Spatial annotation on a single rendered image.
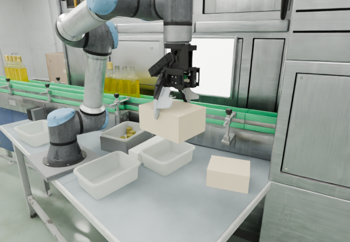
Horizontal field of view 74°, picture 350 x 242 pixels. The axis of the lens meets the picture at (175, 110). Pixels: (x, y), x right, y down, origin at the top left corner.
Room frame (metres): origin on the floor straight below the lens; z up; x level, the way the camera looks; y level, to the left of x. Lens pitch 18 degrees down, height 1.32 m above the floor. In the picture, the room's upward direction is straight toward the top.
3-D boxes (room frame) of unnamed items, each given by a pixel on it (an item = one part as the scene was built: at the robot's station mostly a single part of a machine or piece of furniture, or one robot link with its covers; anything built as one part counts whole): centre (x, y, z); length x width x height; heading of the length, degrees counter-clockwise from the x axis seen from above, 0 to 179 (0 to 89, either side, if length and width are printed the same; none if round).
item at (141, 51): (1.47, 0.08, 1.15); 0.90 x 0.03 x 0.34; 63
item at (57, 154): (0.99, 0.52, 0.82); 0.15 x 0.15 x 0.10
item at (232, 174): (0.82, -0.22, 0.79); 0.16 x 0.12 x 0.07; 72
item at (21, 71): (1.92, 1.26, 1.02); 0.06 x 0.06 x 0.28; 63
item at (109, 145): (1.18, 0.25, 0.79); 0.27 x 0.17 x 0.08; 153
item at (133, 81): (1.41, 0.26, 0.99); 0.06 x 0.06 x 0.21; 63
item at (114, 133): (1.16, 0.26, 0.80); 0.22 x 0.17 x 0.09; 153
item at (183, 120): (0.66, 0.01, 1.09); 0.16 x 0.12 x 0.07; 48
